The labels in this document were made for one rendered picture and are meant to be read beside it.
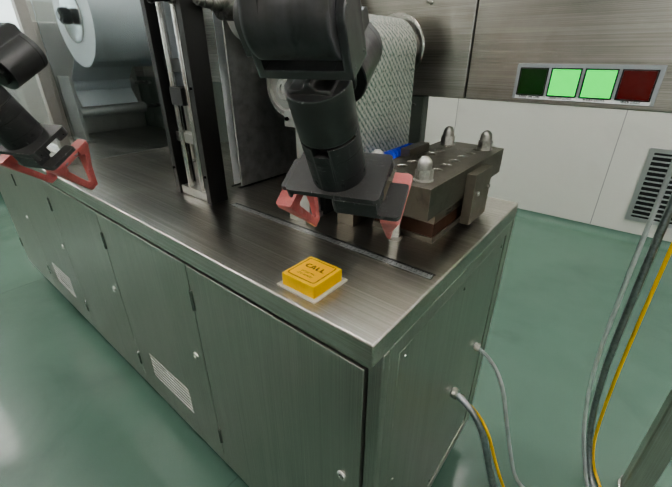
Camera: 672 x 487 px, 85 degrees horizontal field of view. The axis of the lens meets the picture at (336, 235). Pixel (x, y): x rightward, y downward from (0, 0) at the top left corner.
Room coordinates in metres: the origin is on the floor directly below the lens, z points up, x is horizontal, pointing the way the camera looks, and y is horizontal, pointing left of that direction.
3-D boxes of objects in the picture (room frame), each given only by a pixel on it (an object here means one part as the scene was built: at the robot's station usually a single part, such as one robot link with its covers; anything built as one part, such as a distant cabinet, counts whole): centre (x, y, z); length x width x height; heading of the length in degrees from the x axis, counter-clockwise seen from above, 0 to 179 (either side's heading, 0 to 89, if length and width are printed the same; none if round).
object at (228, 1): (0.93, 0.22, 1.33); 0.06 x 0.06 x 0.06; 51
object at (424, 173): (0.65, -0.16, 1.05); 0.04 x 0.04 x 0.04
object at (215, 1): (0.88, 0.26, 1.33); 0.06 x 0.03 x 0.03; 141
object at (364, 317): (1.41, 0.72, 0.88); 2.52 x 0.66 x 0.04; 51
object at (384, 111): (0.85, -0.11, 1.11); 0.23 x 0.01 x 0.18; 141
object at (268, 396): (1.42, 0.71, 0.43); 2.52 x 0.64 x 0.86; 51
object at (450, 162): (0.80, -0.23, 1.00); 0.40 x 0.16 x 0.06; 141
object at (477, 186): (0.76, -0.31, 0.96); 0.10 x 0.03 x 0.11; 141
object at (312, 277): (0.51, 0.04, 0.91); 0.07 x 0.07 x 0.02; 51
